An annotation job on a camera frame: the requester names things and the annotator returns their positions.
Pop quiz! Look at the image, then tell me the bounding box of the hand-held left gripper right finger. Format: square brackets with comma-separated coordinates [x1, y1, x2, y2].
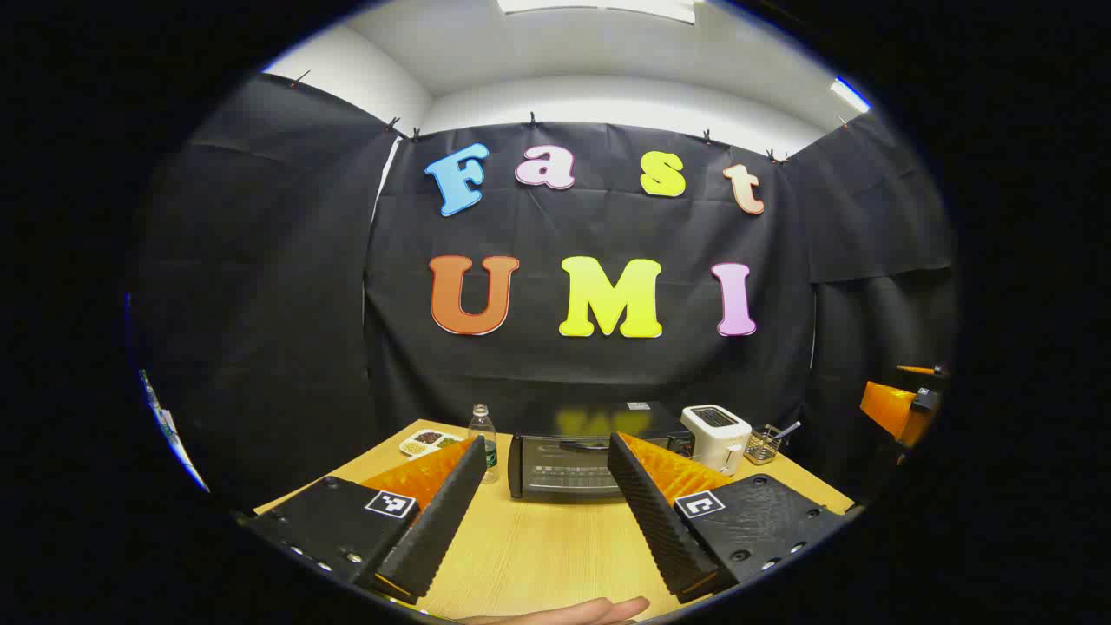
[606, 431, 847, 606]

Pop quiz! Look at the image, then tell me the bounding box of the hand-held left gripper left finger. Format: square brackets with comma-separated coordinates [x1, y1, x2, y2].
[239, 434, 489, 606]

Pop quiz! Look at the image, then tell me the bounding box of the black electric oven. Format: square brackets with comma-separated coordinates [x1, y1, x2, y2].
[508, 401, 697, 503]

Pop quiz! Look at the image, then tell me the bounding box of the white divided snack plate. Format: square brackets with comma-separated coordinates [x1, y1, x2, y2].
[399, 429, 465, 458]

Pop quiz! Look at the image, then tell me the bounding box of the clear plastic water bottle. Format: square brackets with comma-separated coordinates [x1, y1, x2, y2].
[468, 404, 501, 484]

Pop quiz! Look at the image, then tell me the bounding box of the white toaster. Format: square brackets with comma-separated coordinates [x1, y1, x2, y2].
[680, 405, 753, 477]

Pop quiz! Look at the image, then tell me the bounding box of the ceiling light panel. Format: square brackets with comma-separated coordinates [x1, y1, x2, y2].
[829, 78, 871, 114]
[496, 0, 698, 24]

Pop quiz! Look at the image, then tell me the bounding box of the wire mesh utensil basket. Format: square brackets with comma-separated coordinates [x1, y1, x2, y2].
[745, 425, 782, 465]

